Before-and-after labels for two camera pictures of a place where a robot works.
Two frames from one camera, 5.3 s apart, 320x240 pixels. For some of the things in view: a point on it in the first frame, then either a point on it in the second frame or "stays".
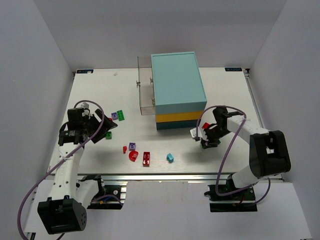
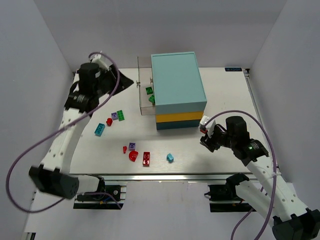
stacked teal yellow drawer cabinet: x=179 y=93 stays
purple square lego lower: x=132 y=146 stays
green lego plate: x=120 y=115 stays
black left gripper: x=99 y=127 to x=113 y=80
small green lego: x=108 y=135 to x=152 y=99
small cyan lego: x=170 y=157 stays
